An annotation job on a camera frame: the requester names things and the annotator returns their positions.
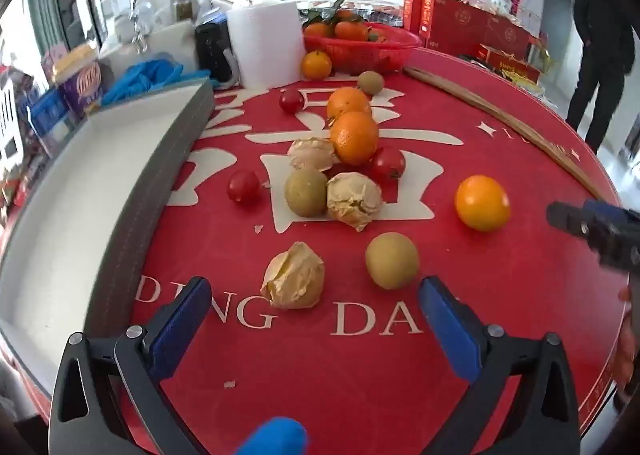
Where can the white tray with grey sides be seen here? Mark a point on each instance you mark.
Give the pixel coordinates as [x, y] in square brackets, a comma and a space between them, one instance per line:
[100, 185]

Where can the wooden toy sword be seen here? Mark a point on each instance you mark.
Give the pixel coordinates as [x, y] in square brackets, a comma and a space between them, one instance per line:
[500, 112]

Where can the stack of red gift boxes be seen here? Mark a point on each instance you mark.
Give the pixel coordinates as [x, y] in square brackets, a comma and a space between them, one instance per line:
[460, 27]

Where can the white paper towel roll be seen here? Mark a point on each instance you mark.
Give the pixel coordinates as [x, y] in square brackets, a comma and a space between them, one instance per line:
[265, 42]

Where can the blue rubber gloves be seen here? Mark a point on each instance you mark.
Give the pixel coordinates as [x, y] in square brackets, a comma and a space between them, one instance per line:
[142, 75]

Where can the blue box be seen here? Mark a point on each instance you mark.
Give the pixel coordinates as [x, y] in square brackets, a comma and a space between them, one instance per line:
[45, 115]

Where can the purple carton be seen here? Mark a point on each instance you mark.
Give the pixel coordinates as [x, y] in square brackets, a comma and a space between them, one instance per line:
[85, 85]

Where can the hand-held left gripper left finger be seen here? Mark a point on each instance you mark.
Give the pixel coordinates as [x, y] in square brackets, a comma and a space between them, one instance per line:
[180, 325]

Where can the red plastic basket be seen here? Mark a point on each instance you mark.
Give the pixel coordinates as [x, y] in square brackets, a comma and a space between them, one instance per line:
[370, 52]

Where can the checked cloth bag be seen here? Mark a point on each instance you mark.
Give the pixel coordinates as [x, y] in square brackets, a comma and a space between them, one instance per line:
[387, 10]

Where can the husked physalis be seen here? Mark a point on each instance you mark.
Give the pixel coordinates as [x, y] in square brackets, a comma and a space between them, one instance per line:
[311, 153]
[293, 276]
[354, 200]

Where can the pile of leafy mandarins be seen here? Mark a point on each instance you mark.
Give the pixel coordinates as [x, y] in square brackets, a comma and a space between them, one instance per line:
[345, 27]

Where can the brown-green kiwi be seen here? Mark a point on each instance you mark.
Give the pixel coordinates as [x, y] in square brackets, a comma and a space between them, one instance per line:
[370, 82]
[305, 191]
[391, 260]

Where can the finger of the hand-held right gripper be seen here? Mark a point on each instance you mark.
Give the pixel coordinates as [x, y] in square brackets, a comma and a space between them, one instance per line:
[565, 217]

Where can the glass jar with dark contents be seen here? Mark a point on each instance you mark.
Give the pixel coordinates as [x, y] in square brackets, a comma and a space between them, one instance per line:
[182, 2]

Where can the person's right hand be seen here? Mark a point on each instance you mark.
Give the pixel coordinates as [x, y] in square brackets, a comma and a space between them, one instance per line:
[627, 345]

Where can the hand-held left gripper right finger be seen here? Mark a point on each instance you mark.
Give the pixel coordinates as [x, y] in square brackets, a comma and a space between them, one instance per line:
[450, 330]

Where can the red cherry tomato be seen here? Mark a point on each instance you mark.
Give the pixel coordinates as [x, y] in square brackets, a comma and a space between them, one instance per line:
[387, 162]
[290, 100]
[243, 185]

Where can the orange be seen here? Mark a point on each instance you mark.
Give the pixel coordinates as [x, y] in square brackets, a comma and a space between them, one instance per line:
[482, 202]
[354, 137]
[316, 65]
[348, 102]

